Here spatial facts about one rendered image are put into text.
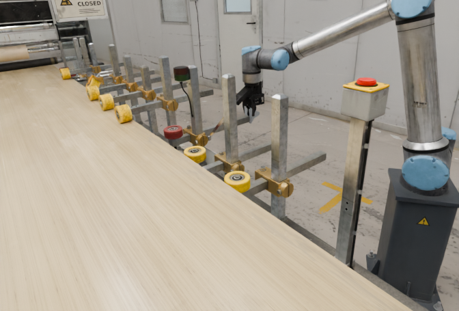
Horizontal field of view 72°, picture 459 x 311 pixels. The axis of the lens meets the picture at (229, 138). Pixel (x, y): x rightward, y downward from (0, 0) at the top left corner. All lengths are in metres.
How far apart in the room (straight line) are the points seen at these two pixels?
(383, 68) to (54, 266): 3.43
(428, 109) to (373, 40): 2.49
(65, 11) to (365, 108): 3.06
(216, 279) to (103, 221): 0.35
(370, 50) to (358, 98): 3.04
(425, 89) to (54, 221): 1.22
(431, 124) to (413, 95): 0.12
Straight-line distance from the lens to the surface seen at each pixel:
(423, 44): 1.27
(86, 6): 3.51
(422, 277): 1.86
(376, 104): 0.75
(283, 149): 0.99
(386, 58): 3.71
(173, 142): 1.39
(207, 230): 0.80
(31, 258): 0.87
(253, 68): 1.52
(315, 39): 1.51
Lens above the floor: 1.41
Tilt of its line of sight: 24 degrees down
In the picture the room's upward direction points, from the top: 3 degrees counter-clockwise
